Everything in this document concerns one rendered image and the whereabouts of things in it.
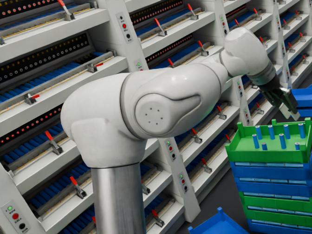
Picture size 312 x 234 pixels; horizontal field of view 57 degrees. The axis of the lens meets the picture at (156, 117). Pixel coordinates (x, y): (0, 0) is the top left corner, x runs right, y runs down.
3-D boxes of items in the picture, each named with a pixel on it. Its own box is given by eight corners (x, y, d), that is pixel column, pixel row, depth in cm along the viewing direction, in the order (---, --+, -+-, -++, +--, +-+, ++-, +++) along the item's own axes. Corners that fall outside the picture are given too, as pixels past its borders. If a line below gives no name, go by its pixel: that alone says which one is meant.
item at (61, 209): (159, 146, 137) (155, 122, 130) (49, 240, 102) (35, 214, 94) (129, 133, 150) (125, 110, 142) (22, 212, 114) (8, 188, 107)
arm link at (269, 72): (260, 76, 95) (268, 88, 98) (275, 56, 97) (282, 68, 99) (240, 75, 103) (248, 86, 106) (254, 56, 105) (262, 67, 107)
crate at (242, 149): (313, 133, 119) (310, 117, 116) (308, 163, 104) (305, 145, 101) (241, 136, 137) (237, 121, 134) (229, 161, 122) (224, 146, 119)
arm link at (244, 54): (270, 49, 100) (236, 67, 108) (247, 16, 93) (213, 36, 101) (273, 68, 93) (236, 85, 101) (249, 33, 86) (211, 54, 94)
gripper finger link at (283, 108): (280, 108, 111) (278, 108, 112) (288, 119, 115) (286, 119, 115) (284, 102, 112) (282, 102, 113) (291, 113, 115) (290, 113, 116)
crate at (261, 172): (315, 150, 122) (313, 133, 119) (311, 180, 107) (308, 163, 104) (245, 150, 139) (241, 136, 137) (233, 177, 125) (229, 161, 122)
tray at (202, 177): (246, 139, 193) (247, 122, 185) (195, 198, 157) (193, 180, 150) (219, 130, 205) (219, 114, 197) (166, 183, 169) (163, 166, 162)
